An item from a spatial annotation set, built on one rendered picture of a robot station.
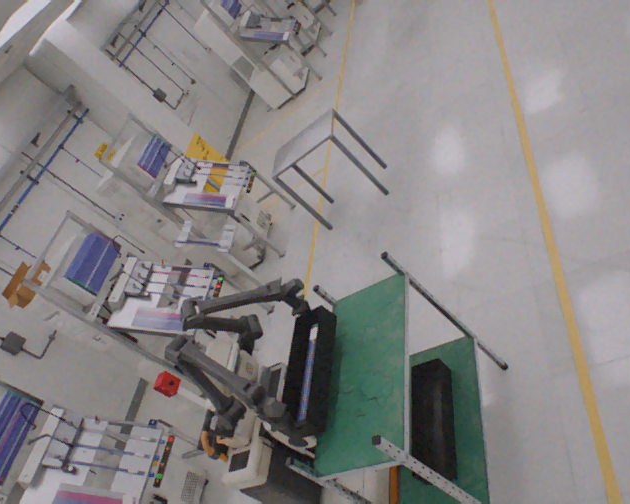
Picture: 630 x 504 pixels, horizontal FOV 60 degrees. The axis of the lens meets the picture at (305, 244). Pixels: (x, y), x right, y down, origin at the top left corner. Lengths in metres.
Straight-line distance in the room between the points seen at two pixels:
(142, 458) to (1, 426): 0.89
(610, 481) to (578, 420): 0.30
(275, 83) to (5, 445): 6.20
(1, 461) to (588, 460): 3.27
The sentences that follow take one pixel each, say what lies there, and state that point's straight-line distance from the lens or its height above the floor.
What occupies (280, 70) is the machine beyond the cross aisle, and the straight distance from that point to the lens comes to 8.42.
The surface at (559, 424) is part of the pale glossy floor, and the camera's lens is 2.98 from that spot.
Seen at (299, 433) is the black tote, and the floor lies 1.06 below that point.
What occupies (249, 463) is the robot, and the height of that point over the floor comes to 0.81.
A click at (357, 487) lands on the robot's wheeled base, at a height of 0.28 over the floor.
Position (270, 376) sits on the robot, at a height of 1.04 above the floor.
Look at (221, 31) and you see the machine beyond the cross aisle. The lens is 8.35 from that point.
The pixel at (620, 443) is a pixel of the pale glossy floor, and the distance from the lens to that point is 2.86.
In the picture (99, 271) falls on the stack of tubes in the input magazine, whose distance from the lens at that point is 4.69.
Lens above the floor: 2.52
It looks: 28 degrees down
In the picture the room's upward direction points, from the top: 50 degrees counter-clockwise
